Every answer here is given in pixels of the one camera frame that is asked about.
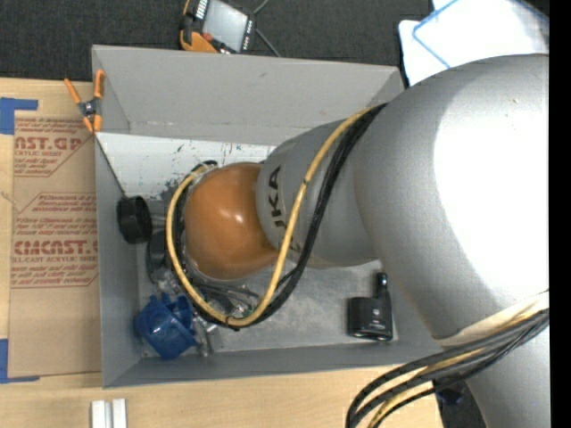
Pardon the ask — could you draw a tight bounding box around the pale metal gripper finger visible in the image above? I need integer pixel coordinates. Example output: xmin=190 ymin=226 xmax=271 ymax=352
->
xmin=194 ymin=317 xmax=214 ymax=358

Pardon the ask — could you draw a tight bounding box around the brown cardboard board red print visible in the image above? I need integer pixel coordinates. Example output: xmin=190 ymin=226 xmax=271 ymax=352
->
xmin=0 ymin=77 xmax=104 ymax=381

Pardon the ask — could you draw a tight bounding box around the black round cap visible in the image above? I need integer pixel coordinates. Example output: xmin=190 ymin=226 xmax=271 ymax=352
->
xmin=115 ymin=195 xmax=153 ymax=245

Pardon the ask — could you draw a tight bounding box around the blue plastic toy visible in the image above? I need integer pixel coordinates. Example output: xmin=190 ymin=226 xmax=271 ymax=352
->
xmin=132 ymin=292 xmax=200 ymax=361

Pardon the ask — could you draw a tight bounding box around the grey metal bin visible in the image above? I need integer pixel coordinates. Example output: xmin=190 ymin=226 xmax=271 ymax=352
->
xmin=91 ymin=45 xmax=443 ymax=390

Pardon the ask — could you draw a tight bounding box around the black box with nozzle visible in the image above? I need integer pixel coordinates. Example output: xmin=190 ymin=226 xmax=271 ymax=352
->
xmin=346 ymin=272 xmax=394 ymax=342

